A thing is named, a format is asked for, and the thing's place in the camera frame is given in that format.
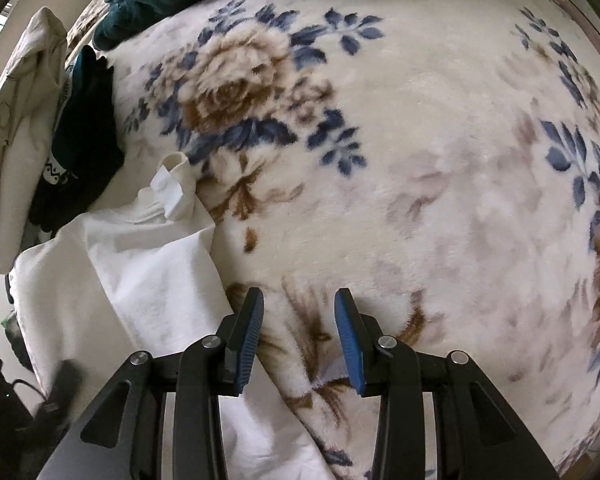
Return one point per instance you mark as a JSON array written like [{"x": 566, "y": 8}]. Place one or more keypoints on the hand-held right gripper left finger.
[{"x": 247, "y": 340}]

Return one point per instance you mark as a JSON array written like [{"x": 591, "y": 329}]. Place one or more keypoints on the cream folded garment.
[{"x": 12, "y": 220}]

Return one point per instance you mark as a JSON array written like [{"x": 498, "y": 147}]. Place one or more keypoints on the black folded garment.
[{"x": 87, "y": 130}]

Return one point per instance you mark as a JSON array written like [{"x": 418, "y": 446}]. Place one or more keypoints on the beige folded garment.
[{"x": 25, "y": 70}]

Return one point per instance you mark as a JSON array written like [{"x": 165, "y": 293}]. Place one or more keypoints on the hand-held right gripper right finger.
[{"x": 350, "y": 340}]

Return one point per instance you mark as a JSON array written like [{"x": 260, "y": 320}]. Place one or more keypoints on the floral bed blanket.
[{"x": 405, "y": 160}]

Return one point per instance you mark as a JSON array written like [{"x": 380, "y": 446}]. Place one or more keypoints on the white t-shirt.
[{"x": 130, "y": 270}]

